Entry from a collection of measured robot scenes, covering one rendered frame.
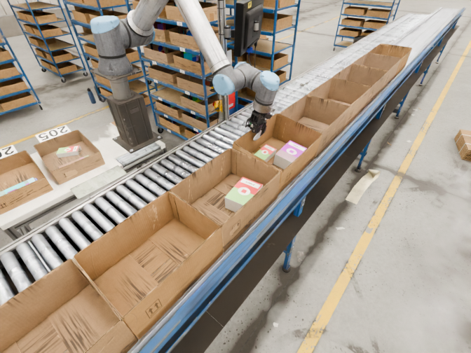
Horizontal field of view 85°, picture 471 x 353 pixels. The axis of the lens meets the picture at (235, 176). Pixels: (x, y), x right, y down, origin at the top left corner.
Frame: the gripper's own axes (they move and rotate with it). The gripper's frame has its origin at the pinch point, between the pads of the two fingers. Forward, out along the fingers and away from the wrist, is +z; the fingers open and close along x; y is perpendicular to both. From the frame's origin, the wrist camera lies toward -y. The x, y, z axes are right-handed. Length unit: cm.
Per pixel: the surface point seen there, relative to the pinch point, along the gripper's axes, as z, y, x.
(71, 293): 10, 104, 2
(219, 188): 10.5, 33.3, 6.0
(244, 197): -0.1, 35.5, 21.5
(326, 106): -3, -58, 14
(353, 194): 87, -107, 65
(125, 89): 8, 22, -85
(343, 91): 1, -97, 12
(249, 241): 1, 50, 36
